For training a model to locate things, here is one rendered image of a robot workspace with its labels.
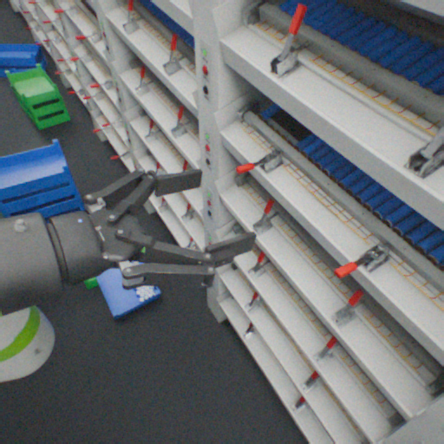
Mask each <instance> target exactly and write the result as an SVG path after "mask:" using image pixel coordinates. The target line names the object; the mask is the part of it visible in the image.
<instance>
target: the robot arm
mask: <svg viewBox="0 0 444 444"><path fill-rule="evenodd" d="M201 175H202V171H201V169H200V168H198V169H193V170H189V171H185V172H181V173H168V174H162V175H158V176H156V172H155V171H154V170H148V171H147V173H145V169H143V168H138V169H136V170H135V171H133V172H131V173H129V174H128V175H126V176H124V177H123V178H121V179H119V180H117V181H116V182H115V183H112V184H111V185H109V186H107V187H105V188H103V189H102V190H101V191H100V192H97V193H91V194H89V195H86V196H85V197H83V198H84V204H85V212H84V211H77V212H69V213H65V215H61V216H56V217H52V218H49V223H48V224H47V223H46V221H45V219H44V217H43V215H42V213H40V212H30V213H25V214H21V215H16V216H12V218H6V219H0V382H5V381H11V380H14V379H17V378H21V377H25V376H26V375H29V374H31V373H33V372H35V370H37V369H38V368H41V367H42V365H43V364H44V362H45V361H47V360H48V358H49V355H50V353H51V351H53V348H54V343H55V334H54V330H53V328H52V326H51V323H50V321H49V320H48V318H47V317H46V316H44V314H43V313H42V312H41V311H39V309H38V307H37V306H36V305H37V304H42V303H45V302H48V301H51V300H54V298H58V297H62V295H63V293H64V285H65V284H63V281H66V282H67V284H68V285H71V284H77V283H80V282H82V281H85V280H89V279H91V278H97V276H99V275H101V274H102V273H103V272H104V271H106V270H109V269H120V271H121V275H122V288H123V289H124V290H127V291H129V290H132V289H137V288H140V287H144V286H147V285H152V286H176V287H199V288H210V287H212V285H213V281H214V278H215V275H216V268H217V267H220V266H222V265H224V264H229V263H231V262H232V261H233V259H234V257H237V256H239V255H241V254H244V253H247V252H249V251H251V250H252V247H253V245H254V243H255V240H256V237H257V234H256V233H255V232H254V231H252V232H247V233H245V234H241V235H238V236H236V237H232V238H228V239H227V240H225V241H222V242H219V243H217V244H214V245H208V246H207V247H206V251H205V252H202V251H195V250H191V249H187V248H184V247H180V246H176V245H169V244H165V243H161V242H157V241H156V240H155V239H154V238H153V237H152V236H147V235H145V232H144V230H143V228H142V227H140V226H139V224H138V219H137V218H136V217H135V215H136V214H137V213H138V211H139V210H140V209H141V207H142V206H143V205H144V204H145V202H146V201H147V200H148V198H149V197H151V196H152V194H153V193H154V190H155V195H156V197H160V196H164V195H168V194H172V193H180V192H184V191H187V190H192V189H195V188H199V186H200V181H201ZM127 196H128V197H127ZM125 198H126V199H125ZM123 199H125V200H123ZM120 201H121V203H120V204H119V205H118V206H117V207H116V208H115V209H114V210H113V211H110V210H107V209H108V208H110V207H111V206H114V205H116V204H117V203H119V202H120ZM144 247H145V252H141V251H142V249H143V248H144ZM133 261H134V263H133ZM150 262H154V263H150ZM198 262H200V263H198ZM132 263H133V264H132ZM139 263H142V264H139ZM157 263H158V264H157Z"/></svg>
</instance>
